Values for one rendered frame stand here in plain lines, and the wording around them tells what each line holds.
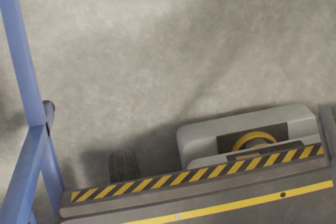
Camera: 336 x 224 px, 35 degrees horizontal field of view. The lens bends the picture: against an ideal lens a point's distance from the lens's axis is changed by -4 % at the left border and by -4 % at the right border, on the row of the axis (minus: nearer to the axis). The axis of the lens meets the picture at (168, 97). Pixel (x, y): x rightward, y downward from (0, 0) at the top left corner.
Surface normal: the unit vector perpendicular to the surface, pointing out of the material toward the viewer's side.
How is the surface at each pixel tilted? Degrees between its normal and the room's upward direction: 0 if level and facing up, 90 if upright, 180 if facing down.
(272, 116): 90
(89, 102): 0
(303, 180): 0
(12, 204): 90
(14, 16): 0
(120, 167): 66
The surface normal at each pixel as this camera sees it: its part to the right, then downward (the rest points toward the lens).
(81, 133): 0.10, 0.33
